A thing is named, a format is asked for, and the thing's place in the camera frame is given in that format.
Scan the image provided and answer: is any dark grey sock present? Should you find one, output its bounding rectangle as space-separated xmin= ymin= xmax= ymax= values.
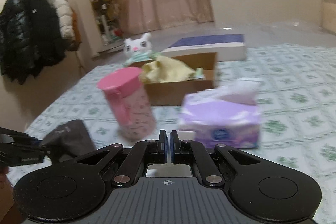
xmin=40 ymin=120 xmax=96 ymax=164

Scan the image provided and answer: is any green microfiber cloth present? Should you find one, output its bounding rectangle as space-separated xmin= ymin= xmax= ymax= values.
xmin=194 ymin=67 xmax=205 ymax=80

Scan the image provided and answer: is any person's left hand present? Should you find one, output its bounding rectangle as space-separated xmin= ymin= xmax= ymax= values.
xmin=0 ymin=166 xmax=10 ymax=184

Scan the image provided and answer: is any brown cardboard box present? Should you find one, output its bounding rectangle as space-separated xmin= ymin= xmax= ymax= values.
xmin=130 ymin=53 xmax=217 ymax=106

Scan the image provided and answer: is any pink lidded cup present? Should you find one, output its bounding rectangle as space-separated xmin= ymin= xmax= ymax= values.
xmin=97 ymin=67 xmax=156 ymax=141

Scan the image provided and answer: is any purple tissue pack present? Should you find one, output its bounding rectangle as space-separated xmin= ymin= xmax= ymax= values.
xmin=178 ymin=77 xmax=261 ymax=148

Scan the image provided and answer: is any yellow cloth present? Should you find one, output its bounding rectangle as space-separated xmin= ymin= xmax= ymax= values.
xmin=139 ymin=55 xmax=197 ymax=84

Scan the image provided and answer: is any white bunny plush toy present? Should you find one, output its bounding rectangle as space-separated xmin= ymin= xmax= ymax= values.
xmin=123 ymin=33 xmax=155 ymax=67

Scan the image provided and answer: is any shiny black puffer jacket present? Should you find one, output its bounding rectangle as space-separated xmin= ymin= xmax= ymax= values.
xmin=1 ymin=0 xmax=35 ymax=85

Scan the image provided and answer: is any matte black jacket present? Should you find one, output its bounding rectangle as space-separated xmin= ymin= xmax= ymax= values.
xmin=26 ymin=0 xmax=66 ymax=67

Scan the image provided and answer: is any blue and white flat box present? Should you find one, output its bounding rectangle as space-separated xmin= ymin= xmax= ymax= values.
xmin=161 ymin=34 xmax=247 ymax=61

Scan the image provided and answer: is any brown jacket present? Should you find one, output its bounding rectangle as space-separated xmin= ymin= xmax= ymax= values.
xmin=67 ymin=9 xmax=81 ymax=51

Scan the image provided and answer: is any green patterned bed sheet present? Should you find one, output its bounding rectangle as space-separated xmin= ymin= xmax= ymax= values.
xmin=27 ymin=44 xmax=335 ymax=223

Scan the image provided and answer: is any white puffer jacket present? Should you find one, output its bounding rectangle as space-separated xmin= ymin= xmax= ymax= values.
xmin=47 ymin=0 xmax=75 ymax=39

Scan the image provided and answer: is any covered standing fan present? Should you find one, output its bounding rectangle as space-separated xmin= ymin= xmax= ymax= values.
xmin=99 ymin=0 xmax=125 ymax=53

